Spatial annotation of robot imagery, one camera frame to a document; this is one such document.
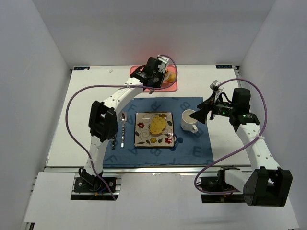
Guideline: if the spoon with patterned handle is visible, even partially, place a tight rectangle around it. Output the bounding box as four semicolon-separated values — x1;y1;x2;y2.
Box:
121;111;128;148

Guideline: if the pink tray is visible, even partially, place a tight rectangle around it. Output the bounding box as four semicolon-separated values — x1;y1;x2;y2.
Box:
129;65;178;93

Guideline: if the small round muffin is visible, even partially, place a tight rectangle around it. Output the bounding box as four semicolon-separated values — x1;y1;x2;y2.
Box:
165;72;176;83

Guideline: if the fork with patterned handle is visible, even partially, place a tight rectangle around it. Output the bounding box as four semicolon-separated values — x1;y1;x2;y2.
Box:
111;136;116;150

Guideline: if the bread slice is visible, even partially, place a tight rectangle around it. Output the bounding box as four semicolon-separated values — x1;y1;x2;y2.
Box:
149;116;166;135

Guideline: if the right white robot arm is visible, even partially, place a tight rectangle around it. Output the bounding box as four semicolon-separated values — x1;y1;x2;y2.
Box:
191;87;293;207

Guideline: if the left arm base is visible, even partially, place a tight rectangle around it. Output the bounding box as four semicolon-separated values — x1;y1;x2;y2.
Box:
71;168;121;201

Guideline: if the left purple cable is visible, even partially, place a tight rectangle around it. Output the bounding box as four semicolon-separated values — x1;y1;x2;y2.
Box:
65;54;179;201

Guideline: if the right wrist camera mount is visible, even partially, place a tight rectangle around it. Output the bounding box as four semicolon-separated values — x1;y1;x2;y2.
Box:
210;80;224;102

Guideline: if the square floral plate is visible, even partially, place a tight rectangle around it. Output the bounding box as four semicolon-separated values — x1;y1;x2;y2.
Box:
134;112;175;148

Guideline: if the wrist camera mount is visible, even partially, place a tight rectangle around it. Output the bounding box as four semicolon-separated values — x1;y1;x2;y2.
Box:
157;55;170;73
210;80;224;102

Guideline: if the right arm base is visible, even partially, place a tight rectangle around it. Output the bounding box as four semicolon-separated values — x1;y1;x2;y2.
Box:
197;167;245;204

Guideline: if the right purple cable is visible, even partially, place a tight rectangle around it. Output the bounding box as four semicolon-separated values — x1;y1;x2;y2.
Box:
194;77;267;194

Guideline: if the blue letter placemat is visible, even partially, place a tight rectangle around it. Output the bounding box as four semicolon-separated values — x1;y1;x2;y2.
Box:
103;97;213;168

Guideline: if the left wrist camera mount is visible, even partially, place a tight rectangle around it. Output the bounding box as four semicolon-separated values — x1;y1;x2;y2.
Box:
157;55;170;73

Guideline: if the purple cable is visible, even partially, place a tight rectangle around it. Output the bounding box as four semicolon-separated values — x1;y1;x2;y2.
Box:
194;77;267;194
65;54;179;201

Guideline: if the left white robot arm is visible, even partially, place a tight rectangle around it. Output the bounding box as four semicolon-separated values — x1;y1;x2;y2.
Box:
84;55;170;176

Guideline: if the white mug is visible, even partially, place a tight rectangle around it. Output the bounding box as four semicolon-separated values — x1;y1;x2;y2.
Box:
181;109;198;133

